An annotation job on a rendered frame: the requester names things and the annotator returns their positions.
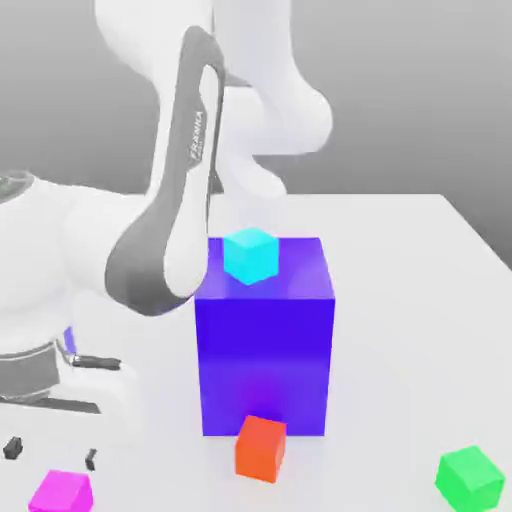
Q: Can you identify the small red cube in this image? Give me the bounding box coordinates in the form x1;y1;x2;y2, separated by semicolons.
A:
234;414;288;484

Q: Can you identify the small cyan cube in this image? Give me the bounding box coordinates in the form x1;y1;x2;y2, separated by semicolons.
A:
222;226;280;287

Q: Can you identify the small magenta cube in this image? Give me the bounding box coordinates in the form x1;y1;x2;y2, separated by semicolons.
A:
27;469;94;512

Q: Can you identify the large blue box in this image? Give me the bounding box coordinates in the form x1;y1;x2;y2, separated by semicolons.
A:
194;236;336;438

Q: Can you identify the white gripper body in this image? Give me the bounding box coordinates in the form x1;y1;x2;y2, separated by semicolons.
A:
0;371;139;448

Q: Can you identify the small green cube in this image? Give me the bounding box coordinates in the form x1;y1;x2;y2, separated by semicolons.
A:
434;444;506;512

